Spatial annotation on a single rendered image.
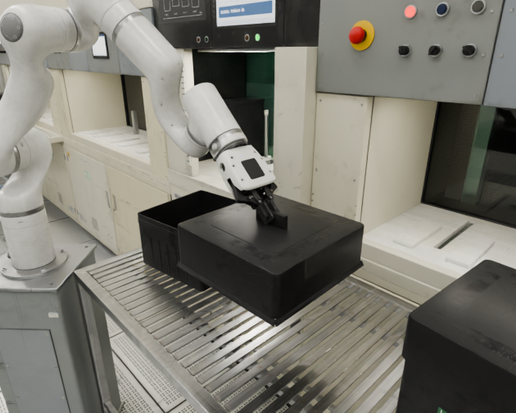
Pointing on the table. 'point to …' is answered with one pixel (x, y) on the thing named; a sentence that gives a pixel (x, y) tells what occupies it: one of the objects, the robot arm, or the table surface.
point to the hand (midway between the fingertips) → (268, 211)
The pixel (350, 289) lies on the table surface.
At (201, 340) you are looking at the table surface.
